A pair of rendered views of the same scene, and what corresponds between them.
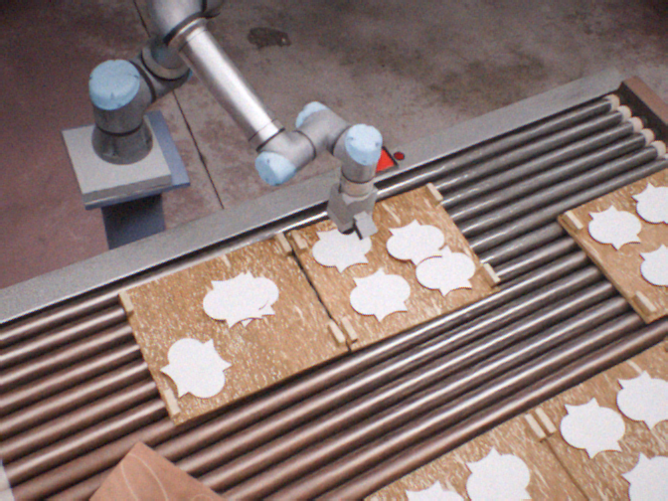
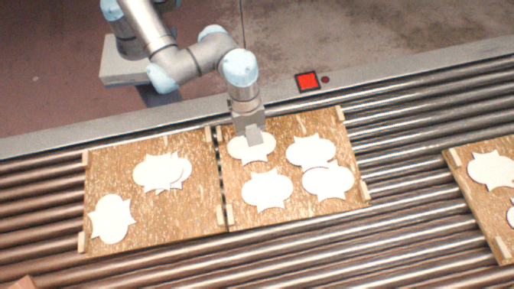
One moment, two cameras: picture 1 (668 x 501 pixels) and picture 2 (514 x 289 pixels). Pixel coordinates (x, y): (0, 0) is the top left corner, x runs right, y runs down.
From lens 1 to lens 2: 1.00 m
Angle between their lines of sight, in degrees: 18
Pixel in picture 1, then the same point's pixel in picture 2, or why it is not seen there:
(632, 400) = not seen: outside the picture
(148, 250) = (121, 122)
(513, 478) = not seen: outside the picture
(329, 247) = (242, 143)
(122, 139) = (127, 43)
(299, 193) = not seen: hidden behind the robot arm
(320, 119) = (211, 40)
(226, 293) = (152, 166)
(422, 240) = (317, 150)
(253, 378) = (148, 236)
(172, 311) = (115, 170)
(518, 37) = (470, 9)
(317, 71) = (330, 17)
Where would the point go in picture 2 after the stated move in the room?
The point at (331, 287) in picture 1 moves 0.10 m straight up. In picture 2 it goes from (232, 176) to (229, 162)
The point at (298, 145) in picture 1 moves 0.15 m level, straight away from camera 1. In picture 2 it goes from (181, 61) to (209, 16)
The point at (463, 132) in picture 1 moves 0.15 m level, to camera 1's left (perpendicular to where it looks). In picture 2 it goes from (383, 68) to (343, 54)
